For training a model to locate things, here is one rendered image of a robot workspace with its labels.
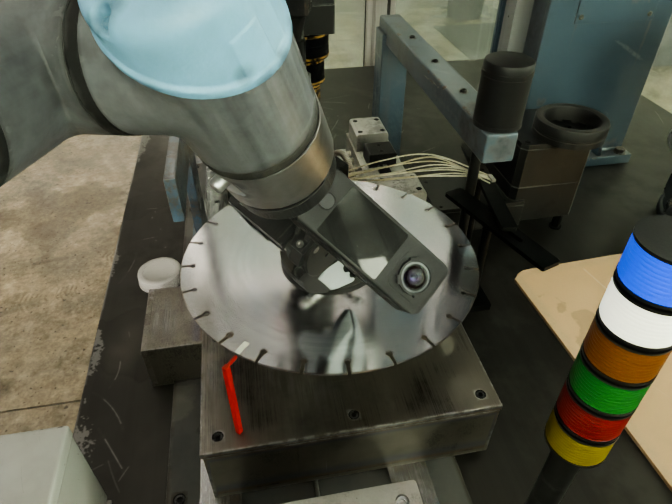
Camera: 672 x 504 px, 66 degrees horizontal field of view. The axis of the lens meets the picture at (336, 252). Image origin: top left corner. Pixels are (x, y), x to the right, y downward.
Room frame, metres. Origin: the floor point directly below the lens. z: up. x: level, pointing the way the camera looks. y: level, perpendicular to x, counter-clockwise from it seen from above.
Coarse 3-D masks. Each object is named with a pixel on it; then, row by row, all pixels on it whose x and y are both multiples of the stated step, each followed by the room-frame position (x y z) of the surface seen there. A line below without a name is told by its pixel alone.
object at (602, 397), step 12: (576, 360) 0.22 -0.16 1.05; (576, 372) 0.21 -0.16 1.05; (588, 372) 0.21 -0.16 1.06; (576, 384) 0.21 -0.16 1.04; (588, 384) 0.20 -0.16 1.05; (600, 384) 0.20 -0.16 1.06; (612, 384) 0.19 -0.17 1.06; (648, 384) 0.19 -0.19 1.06; (576, 396) 0.21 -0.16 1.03; (588, 396) 0.20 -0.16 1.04; (600, 396) 0.20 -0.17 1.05; (612, 396) 0.19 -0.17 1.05; (624, 396) 0.19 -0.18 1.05; (636, 396) 0.19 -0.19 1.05; (588, 408) 0.20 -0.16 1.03; (600, 408) 0.20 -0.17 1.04; (612, 408) 0.19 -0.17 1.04; (624, 408) 0.19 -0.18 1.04; (636, 408) 0.20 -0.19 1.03
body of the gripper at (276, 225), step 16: (320, 192) 0.28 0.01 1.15; (240, 208) 0.33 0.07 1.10; (256, 208) 0.27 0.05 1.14; (288, 208) 0.27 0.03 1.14; (304, 208) 0.27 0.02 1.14; (256, 224) 0.32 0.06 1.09; (272, 224) 0.32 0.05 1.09; (288, 224) 0.31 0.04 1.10; (272, 240) 0.32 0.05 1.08; (288, 240) 0.31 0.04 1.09; (304, 240) 0.30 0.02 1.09; (288, 256) 0.32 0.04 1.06; (304, 256) 0.30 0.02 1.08; (320, 256) 0.31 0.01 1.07; (320, 272) 0.32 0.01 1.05
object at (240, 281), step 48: (384, 192) 0.59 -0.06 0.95; (192, 240) 0.48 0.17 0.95; (240, 240) 0.48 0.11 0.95; (432, 240) 0.48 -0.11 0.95; (192, 288) 0.40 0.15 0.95; (240, 288) 0.40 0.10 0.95; (288, 288) 0.40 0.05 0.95; (240, 336) 0.33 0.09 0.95; (288, 336) 0.33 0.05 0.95; (336, 336) 0.33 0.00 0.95; (384, 336) 0.33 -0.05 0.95; (432, 336) 0.33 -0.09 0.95
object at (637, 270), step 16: (640, 224) 0.23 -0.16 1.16; (656, 224) 0.23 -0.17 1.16; (640, 240) 0.21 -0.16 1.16; (656, 240) 0.21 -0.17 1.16; (624, 256) 0.22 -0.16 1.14; (640, 256) 0.21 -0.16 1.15; (656, 256) 0.20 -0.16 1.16; (624, 272) 0.21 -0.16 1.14; (640, 272) 0.20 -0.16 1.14; (656, 272) 0.20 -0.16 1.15; (624, 288) 0.21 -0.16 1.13; (640, 288) 0.20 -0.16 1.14; (656, 288) 0.20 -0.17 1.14; (656, 304) 0.19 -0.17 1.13
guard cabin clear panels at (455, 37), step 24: (336, 0) 1.66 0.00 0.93; (360, 0) 1.68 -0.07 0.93; (408, 0) 1.70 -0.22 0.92; (432, 0) 1.72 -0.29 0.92; (456, 0) 1.73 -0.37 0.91; (480, 0) 1.75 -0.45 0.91; (336, 24) 1.66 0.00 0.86; (360, 24) 1.68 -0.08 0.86; (432, 24) 1.72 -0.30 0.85; (456, 24) 1.73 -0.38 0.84; (480, 24) 1.75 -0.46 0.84; (336, 48) 1.66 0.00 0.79; (360, 48) 1.68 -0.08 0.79; (456, 48) 1.73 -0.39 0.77; (480, 48) 1.75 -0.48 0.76; (648, 96) 1.44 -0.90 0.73
